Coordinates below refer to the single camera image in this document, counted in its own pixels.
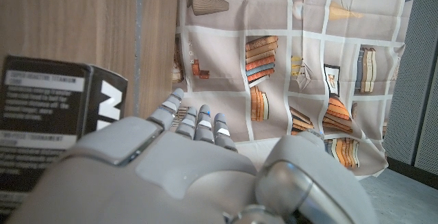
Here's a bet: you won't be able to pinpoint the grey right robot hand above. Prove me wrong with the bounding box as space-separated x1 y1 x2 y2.
5 87 379 224

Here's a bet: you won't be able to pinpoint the printed bookshelf backdrop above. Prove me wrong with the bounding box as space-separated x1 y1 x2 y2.
170 0 417 180

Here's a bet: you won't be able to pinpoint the black Nitro box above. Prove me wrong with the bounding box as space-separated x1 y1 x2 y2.
0 55 129 218

